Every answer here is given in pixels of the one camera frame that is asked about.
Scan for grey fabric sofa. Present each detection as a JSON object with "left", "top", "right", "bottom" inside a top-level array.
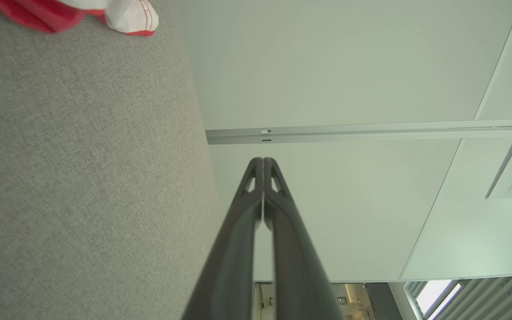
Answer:
[{"left": 0, "top": 0, "right": 223, "bottom": 320}]

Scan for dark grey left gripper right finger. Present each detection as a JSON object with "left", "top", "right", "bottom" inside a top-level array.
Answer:
[{"left": 264, "top": 157, "right": 344, "bottom": 320}]

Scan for aluminium wall rail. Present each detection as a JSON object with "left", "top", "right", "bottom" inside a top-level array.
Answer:
[{"left": 206, "top": 119, "right": 512, "bottom": 145}]

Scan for red jersey with white sleeves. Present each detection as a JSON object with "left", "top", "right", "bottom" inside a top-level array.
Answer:
[{"left": 0, "top": 0, "right": 159, "bottom": 36}]

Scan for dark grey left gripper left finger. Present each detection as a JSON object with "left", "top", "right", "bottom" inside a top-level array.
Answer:
[{"left": 183, "top": 157, "right": 264, "bottom": 320}]

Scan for grey window blinds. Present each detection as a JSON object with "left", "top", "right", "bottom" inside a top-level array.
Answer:
[{"left": 405, "top": 262, "right": 512, "bottom": 320}]

